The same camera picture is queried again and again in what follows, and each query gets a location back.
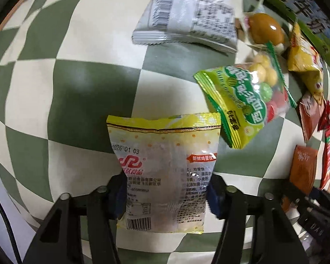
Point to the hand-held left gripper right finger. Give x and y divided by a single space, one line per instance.
213 200

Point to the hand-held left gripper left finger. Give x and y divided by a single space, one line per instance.
118 199

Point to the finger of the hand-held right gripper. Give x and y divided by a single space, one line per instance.
291 194

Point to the orange snack packet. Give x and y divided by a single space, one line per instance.
302 167

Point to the yellow egg cake packet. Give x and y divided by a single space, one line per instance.
165 176

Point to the red green snack packet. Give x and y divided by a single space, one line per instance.
329 156

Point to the brown snack packet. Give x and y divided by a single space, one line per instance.
309 115

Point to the green candy ball packet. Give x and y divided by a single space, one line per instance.
242 99

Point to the yellow panda snack packet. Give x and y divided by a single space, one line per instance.
302 60

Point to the braised egg packet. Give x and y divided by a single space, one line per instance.
264 27

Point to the cardboard box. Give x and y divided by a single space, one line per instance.
305 5

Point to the white snack packet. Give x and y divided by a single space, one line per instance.
181 13

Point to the green white checkered cloth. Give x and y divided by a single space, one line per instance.
71 88

